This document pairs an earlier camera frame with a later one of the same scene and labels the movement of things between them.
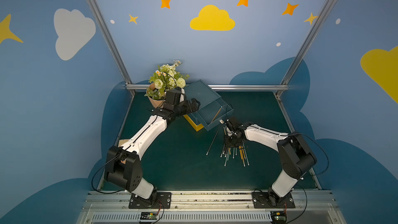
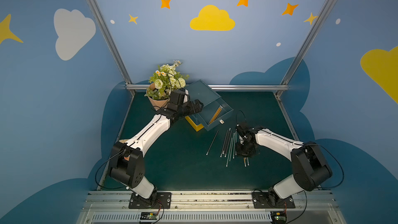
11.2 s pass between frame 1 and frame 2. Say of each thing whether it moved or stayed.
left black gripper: stayed
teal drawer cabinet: stayed
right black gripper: moved
